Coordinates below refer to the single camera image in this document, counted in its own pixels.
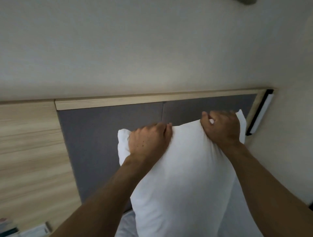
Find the person's left hand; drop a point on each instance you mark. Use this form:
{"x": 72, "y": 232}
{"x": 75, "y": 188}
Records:
{"x": 146, "y": 144}

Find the person's right hand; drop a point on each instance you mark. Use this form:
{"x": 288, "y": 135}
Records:
{"x": 225, "y": 129}

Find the person's left fingers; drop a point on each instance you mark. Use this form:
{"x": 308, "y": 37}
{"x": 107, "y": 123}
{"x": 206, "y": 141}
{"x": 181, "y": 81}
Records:
{"x": 164, "y": 128}

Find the person's right fingers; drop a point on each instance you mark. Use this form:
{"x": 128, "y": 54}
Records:
{"x": 215, "y": 116}

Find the white pillow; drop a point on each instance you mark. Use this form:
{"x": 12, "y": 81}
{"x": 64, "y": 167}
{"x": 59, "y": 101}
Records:
{"x": 181, "y": 175}
{"x": 238, "y": 212}

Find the person's left forearm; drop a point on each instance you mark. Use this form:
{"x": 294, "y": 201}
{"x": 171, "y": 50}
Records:
{"x": 102, "y": 202}

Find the person's right forearm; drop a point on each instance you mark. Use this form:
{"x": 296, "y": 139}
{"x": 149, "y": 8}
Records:
{"x": 269, "y": 193}

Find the grey padded headboard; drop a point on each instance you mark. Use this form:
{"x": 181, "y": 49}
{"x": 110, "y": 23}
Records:
{"x": 102, "y": 146}

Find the white bed sheet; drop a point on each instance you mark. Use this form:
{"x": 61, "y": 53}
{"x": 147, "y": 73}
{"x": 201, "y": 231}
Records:
{"x": 126, "y": 225}

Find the black white wall lamp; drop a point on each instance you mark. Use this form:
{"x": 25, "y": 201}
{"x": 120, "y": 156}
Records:
{"x": 260, "y": 113}

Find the light wooden wall panel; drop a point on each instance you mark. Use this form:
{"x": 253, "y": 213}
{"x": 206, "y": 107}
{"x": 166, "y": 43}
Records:
{"x": 31, "y": 161}

